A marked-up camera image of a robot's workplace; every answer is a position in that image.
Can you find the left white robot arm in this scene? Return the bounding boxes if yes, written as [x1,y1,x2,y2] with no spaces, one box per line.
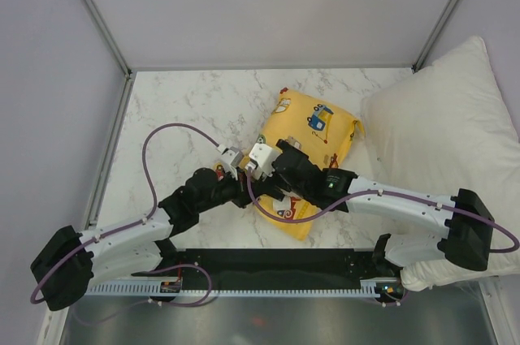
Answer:
[30,168,250,311]

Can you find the right aluminium frame post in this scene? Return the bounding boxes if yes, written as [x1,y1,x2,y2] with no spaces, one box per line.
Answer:
[411,0,462,72]

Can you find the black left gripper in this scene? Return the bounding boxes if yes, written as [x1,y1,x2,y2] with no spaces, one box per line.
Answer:
[197,166,264,213]

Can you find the aluminium frame post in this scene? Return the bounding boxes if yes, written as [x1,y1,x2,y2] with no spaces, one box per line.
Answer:
[55,0,135,78]
[411,0,462,72]

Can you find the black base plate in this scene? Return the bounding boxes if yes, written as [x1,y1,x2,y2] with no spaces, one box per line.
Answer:
[148,248,401,288]

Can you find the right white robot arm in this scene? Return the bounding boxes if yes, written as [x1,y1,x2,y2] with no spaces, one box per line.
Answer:
[272,140,494,276]

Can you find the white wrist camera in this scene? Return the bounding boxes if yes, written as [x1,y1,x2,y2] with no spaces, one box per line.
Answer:
[217,144,244,180]
[246,143,280,180]

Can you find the white slotted cable duct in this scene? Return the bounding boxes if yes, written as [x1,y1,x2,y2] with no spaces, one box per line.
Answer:
[86,278,398,298]

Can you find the yellow cartoon-print pillowcase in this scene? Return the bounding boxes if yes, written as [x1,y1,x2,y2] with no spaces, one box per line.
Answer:
[256,88,365,240]

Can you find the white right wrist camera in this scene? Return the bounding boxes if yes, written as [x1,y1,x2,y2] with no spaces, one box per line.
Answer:
[246,143,280,180]

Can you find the large white pillow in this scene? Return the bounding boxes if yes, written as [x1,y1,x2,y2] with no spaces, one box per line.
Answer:
[362,37,519,276]

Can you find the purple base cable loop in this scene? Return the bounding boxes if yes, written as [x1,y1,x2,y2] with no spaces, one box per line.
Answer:
[148,263,214,306]

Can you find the left aluminium frame post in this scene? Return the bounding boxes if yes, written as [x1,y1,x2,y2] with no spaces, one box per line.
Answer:
[55,0,135,78]

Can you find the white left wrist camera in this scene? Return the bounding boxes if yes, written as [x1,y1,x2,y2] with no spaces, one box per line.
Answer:
[217,144,244,180]

